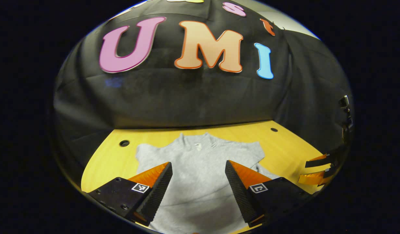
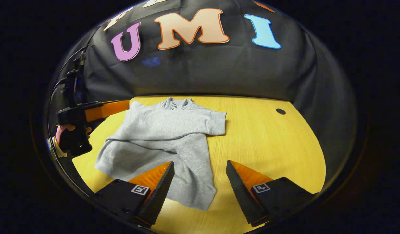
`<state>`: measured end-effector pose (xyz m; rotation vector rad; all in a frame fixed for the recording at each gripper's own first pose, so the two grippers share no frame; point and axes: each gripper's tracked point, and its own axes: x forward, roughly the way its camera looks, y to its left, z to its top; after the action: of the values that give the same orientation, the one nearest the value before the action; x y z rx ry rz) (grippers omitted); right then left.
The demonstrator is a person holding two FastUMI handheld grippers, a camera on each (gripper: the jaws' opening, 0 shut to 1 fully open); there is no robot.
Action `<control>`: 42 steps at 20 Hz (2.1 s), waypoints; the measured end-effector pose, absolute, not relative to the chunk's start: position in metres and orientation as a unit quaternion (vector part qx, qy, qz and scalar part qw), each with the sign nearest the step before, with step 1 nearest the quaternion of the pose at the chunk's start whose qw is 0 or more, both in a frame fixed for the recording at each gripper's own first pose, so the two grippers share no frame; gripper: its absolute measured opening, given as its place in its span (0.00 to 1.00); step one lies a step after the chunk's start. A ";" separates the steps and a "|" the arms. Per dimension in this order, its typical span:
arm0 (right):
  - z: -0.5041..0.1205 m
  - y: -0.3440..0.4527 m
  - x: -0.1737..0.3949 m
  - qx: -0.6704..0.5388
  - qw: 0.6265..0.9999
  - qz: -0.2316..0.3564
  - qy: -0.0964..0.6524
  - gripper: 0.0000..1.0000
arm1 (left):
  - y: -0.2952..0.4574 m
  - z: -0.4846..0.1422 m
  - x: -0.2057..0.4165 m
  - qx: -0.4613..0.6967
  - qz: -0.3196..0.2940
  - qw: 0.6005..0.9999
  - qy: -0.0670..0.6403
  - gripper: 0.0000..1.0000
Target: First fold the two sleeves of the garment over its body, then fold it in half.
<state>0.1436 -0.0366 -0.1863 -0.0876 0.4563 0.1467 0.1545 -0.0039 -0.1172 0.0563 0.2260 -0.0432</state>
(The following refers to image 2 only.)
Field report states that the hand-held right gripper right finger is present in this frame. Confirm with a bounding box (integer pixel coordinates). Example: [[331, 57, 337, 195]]
[[226, 160, 319, 227]]

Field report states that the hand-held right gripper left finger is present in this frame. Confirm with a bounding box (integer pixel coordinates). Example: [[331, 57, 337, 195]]
[[91, 161, 175, 228]]

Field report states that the grey zip-neck sweatshirt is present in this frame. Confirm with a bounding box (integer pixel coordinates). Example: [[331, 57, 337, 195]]
[[94, 97, 227, 211]]

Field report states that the black backdrop cloth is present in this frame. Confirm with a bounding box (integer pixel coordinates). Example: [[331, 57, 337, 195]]
[[46, 0, 358, 182]]

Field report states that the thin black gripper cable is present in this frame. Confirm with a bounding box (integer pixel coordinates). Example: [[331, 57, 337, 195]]
[[48, 45, 90, 108]]

